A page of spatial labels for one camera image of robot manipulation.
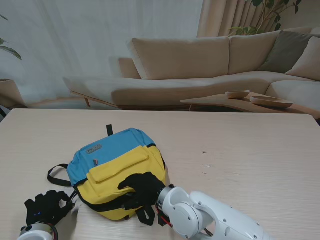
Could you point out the beige sofa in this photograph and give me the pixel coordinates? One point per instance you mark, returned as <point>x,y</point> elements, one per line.
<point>175,62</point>

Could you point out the blue and yellow school bag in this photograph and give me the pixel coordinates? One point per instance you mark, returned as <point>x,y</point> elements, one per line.
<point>120,160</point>

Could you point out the beige cushion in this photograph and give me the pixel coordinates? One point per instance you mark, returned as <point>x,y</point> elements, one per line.
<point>307,62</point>

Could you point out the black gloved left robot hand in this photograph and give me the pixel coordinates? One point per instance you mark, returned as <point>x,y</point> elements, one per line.
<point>42,210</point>

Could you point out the large shallow wooden bowl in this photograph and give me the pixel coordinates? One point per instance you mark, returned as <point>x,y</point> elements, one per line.
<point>271,101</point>

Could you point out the brown plant pot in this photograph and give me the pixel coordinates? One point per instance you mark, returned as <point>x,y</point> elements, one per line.
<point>10,94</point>

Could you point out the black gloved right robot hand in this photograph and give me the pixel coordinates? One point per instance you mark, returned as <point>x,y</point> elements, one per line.
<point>147,187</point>

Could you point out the dark green long-leaf plant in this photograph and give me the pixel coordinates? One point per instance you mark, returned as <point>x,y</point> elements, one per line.
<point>12,52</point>

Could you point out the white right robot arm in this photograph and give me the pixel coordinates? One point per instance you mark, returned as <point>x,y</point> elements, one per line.
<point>200,215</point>

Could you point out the grey cushion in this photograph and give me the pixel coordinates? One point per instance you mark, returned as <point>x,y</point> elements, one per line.
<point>285,51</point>

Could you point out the wooden coffee table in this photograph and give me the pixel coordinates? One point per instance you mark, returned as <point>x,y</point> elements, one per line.
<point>212,102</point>

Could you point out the small wooden bowl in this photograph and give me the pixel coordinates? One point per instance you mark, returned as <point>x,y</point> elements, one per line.
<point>237,94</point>

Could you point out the tall green leafy plant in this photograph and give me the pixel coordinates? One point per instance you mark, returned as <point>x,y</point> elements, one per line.
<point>243,30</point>

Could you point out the beige curtain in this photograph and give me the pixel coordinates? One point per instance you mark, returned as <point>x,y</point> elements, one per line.
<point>217,20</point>

